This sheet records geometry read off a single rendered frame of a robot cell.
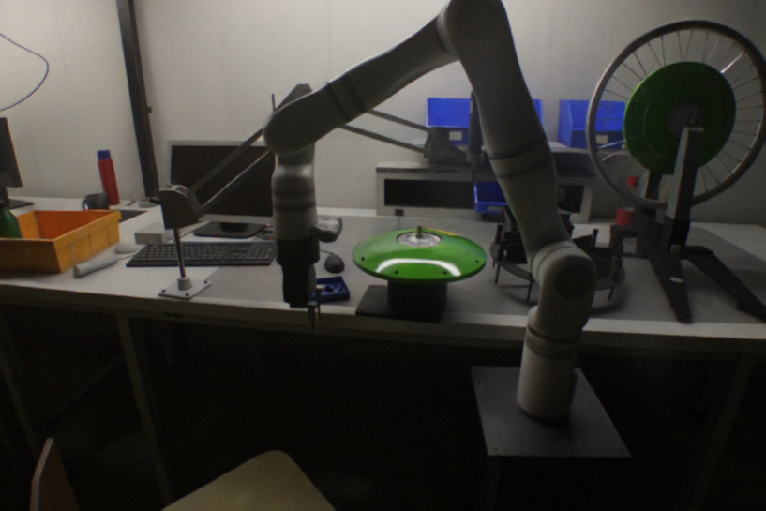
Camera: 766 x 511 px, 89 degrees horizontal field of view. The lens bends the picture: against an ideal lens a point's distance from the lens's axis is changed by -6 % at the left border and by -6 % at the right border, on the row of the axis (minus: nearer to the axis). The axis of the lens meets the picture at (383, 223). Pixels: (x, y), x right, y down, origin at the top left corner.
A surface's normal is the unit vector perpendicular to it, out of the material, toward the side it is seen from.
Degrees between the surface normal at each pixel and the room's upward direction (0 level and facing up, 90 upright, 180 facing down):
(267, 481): 0
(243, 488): 0
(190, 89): 90
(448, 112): 90
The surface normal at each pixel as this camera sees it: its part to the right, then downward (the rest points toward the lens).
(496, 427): 0.00, -0.95
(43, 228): -0.04, 0.24
